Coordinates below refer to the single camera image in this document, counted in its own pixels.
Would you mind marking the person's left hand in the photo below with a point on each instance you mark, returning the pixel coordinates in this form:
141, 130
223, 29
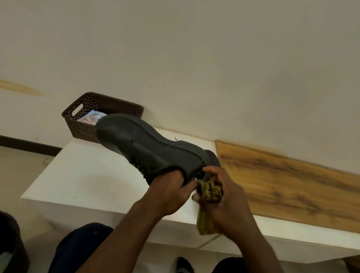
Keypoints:
168, 194

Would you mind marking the person's right hand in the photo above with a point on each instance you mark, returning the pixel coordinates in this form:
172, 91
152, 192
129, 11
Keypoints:
233, 208

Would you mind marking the yellow checked cloth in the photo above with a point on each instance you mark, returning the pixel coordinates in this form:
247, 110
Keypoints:
209, 194

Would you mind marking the person's left forearm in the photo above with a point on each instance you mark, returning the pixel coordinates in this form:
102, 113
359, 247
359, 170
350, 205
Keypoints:
121, 244

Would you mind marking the person's black worn shoe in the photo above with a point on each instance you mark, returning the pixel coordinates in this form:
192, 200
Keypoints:
184, 265

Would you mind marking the person's dark trousers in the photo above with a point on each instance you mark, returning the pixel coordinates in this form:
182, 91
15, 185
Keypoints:
78, 244

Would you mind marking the wooden board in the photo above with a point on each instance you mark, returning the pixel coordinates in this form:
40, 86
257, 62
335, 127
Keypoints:
295, 185

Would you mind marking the blue and white plastic packet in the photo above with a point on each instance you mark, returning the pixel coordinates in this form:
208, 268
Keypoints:
91, 117

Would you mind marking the brown perforated plastic basket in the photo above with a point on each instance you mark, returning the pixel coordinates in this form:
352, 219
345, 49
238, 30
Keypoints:
78, 132

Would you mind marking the small dark thread piece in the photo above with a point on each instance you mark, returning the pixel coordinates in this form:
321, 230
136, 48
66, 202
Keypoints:
45, 162

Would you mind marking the black bucket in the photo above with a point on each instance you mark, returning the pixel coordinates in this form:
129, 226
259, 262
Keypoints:
15, 247

